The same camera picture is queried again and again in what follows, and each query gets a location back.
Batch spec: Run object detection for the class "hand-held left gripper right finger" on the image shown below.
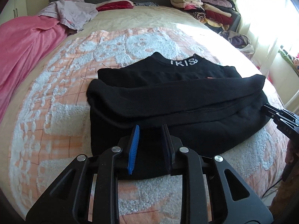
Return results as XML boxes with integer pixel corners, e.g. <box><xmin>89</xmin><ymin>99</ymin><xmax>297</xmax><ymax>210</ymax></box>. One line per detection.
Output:
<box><xmin>162</xmin><ymin>124</ymin><xmax>274</xmax><ymax>224</ymax></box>

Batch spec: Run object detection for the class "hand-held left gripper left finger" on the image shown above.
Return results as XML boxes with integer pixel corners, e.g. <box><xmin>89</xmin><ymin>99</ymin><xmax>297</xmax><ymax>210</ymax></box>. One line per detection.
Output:
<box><xmin>26</xmin><ymin>125</ymin><xmax>140</xmax><ymax>224</ymax></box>

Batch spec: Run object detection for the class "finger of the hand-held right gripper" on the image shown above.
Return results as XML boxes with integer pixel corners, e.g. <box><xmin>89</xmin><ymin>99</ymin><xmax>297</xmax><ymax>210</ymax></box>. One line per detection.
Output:
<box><xmin>261</xmin><ymin>104</ymin><xmax>299</xmax><ymax>122</ymax></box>
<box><xmin>272</xmin><ymin>116</ymin><xmax>299</xmax><ymax>127</ymax></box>

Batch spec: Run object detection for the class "black long-sleeved sweater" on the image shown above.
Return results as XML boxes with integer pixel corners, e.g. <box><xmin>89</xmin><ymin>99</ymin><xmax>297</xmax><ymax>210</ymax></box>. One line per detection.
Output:
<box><xmin>87</xmin><ymin>52</ymin><xmax>271</xmax><ymax>180</ymax></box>

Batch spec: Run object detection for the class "person's right forearm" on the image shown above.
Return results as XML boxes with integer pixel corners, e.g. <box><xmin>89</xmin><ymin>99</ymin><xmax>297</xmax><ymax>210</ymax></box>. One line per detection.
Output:
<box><xmin>269</xmin><ymin>142</ymin><xmax>299</xmax><ymax>224</ymax></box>

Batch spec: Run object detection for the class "heap of purple clothes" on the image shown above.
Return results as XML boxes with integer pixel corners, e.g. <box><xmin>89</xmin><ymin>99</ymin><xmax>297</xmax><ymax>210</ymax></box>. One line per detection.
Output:
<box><xmin>220</xmin><ymin>30</ymin><xmax>255</xmax><ymax>54</ymax></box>

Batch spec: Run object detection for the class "pile of folded clothes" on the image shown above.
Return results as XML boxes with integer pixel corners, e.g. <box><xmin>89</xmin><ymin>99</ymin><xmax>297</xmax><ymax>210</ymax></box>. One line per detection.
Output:
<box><xmin>170</xmin><ymin>0</ymin><xmax>241</xmax><ymax>32</ymax></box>

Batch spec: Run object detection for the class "green patterned cloth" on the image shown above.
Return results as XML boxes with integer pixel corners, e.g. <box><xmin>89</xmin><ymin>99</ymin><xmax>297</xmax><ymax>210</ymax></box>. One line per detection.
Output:
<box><xmin>278</xmin><ymin>48</ymin><xmax>299</xmax><ymax>71</ymax></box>

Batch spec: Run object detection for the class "orange plaid blanket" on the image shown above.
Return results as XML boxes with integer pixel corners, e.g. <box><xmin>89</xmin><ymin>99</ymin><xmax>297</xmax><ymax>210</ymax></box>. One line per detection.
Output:
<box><xmin>8</xmin><ymin>27</ymin><xmax>290</xmax><ymax>224</ymax></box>

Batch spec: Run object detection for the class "dark suitcase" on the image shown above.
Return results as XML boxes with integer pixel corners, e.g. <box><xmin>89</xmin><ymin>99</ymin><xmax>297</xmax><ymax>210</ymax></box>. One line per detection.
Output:
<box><xmin>231</xmin><ymin>12</ymin><xmax>241</xmax><ymax>33</ymax></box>

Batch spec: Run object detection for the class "white curtain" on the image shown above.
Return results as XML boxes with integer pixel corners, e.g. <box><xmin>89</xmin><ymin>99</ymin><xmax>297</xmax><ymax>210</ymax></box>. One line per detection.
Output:
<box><xmin>234</xmin><ymin>0</ymin><xmax>299</xmax><ymax>59</ymax></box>

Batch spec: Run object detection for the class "red cloth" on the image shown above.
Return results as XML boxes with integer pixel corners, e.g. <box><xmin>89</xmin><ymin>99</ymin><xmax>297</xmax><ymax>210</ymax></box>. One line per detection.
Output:
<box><xmin>96</xmin><ymin>1</ymin><xmax>133</xmax><ymax>12</ymax></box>

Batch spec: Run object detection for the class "pink blanket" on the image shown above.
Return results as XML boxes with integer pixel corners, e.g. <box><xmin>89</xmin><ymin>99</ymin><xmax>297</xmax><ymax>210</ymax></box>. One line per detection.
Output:
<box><xmin>0</xmin><ymin>15</ymin><xmax>68</xmax><ymax>122</ymax></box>

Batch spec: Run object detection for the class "lilac crumpled garment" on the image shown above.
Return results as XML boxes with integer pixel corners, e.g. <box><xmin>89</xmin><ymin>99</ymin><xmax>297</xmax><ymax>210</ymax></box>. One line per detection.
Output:
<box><xmin>38</xmin><ymin>0</ymin><xmax>98</xmax><ymax>35</ymax></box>

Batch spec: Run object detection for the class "cream wardrobe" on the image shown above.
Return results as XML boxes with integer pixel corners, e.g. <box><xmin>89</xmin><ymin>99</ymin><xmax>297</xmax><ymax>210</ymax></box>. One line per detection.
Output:
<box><xmin>0</xmin><ymin>0</ymin><xmax>30</xmax><ymax>26</ymax></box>

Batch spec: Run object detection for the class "black cable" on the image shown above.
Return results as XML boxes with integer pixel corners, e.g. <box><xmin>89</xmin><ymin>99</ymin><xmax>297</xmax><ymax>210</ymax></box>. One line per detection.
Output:
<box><xmin>263</xmin><ymin>180</ymin><xmax>284</xmax><ymax>197</ymax></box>

